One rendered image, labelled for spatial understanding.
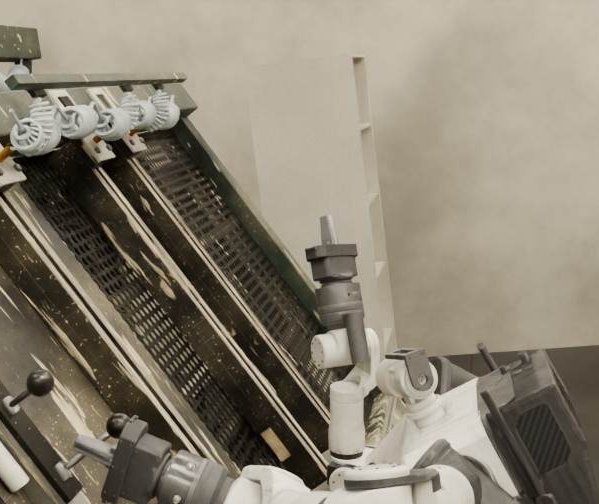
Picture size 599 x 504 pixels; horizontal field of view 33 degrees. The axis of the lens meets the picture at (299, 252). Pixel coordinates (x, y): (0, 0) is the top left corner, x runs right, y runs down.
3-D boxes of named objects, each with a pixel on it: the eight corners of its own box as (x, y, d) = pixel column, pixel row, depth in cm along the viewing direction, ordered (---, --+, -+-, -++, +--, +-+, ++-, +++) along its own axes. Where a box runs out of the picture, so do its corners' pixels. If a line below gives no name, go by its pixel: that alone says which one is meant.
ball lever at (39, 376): (4, 426, 144) (44, 396, 135) (-12, 405, 144) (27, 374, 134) (23, 411, 147) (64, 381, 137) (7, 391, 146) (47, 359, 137)
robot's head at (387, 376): (425, 394, 170) (399, 349, 169) (451, 397, 160) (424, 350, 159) (394, 415, 168) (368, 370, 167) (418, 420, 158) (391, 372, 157)
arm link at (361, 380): (365, 323, 198) (365, 388, 201) (324, 329, 195) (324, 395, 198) (381, 332, 193) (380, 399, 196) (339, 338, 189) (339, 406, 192)
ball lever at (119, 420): (62, 488, 143) (138, 428, 147) (46, 467, 143) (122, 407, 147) (62, 486, 147) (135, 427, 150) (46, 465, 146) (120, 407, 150)
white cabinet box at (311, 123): (393, 428, 555) (350, 52, 523) (290, 434, 567) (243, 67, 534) (402, 394, 613) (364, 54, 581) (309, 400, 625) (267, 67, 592)
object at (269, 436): (281, 462, 228) (291, 455, 228) (260, 434, 228) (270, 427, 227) (283, 457, 231) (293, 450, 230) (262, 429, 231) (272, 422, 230)
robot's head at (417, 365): (423, 389, 166) (410, 345, 166) (446, 392, 158) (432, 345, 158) (390, 401, 164) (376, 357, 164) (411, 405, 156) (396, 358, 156)
